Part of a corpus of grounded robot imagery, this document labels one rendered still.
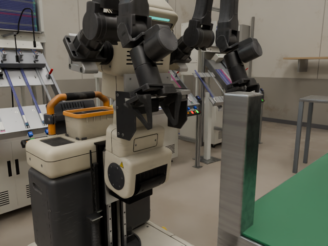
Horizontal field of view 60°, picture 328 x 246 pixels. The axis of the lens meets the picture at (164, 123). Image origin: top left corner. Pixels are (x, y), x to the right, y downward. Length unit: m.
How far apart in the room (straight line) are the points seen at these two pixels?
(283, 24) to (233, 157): 5.88
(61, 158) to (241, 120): 0.97
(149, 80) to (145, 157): 0.44
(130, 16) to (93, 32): 0.14
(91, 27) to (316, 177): 0.64
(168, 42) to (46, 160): 0.73
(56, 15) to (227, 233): 4.96
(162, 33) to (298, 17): 5.47
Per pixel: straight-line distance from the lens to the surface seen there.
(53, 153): 1.18
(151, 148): 1.12
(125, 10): 0.74
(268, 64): 6.20
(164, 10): 1.04
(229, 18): 1.05
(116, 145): 1.04
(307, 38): 5.96
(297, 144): 3.30
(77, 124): 1.27
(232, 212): 0.33
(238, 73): 1.02
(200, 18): 1.12
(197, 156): 3.22
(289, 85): 6.02
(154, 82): 0.68
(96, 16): 0.81
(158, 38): 0.65
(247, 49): 1.00
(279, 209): 0.40
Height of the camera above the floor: 1.13
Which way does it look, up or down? 11 degrees down
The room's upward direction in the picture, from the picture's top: straight up
